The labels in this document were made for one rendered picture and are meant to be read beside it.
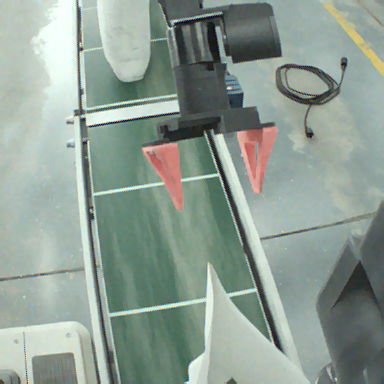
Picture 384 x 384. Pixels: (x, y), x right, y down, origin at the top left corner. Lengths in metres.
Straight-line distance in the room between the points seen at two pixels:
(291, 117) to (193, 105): 1.88
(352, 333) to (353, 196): 1.93
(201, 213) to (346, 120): 1.20
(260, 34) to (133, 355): 0.91
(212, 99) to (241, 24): 0.09
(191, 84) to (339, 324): 0.38
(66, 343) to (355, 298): 1.26
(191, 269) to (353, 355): 1.18
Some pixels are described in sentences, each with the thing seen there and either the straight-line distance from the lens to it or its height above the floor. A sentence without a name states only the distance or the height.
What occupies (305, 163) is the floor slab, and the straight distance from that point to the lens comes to 2.20.
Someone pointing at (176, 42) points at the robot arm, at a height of 1.24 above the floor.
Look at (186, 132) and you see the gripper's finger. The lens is 0.58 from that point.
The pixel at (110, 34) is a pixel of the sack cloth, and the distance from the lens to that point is 1.87.
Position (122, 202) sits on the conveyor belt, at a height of 0.38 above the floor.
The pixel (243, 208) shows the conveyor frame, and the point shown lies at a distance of 1.45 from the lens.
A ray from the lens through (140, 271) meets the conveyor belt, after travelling 1.37.
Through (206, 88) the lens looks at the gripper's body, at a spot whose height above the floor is 1.21.
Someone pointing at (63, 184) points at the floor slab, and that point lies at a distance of 2.13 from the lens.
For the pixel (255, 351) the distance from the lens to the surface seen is 0.59.
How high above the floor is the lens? 1.54
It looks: 49 degrees down
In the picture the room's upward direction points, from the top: straight up
